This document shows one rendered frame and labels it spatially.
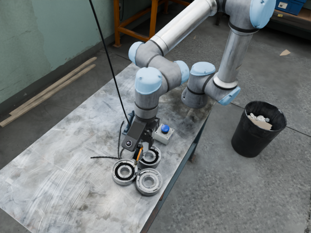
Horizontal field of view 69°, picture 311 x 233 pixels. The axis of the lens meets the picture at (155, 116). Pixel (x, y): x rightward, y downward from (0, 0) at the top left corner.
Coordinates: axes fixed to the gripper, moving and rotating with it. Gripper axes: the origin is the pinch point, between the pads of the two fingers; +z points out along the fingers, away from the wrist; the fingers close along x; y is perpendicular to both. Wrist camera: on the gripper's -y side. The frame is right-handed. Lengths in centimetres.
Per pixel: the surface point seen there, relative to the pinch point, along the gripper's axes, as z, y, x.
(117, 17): 53, 188, 137
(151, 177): 10.7, -2.7, -7.2
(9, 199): 13, -35, 35
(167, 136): 8.7, 18.6, -4.5
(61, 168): 13.0, -16.5, 27.3
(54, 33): 44, 104, 155
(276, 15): 54, 337, -40
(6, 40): 32, 57, 157
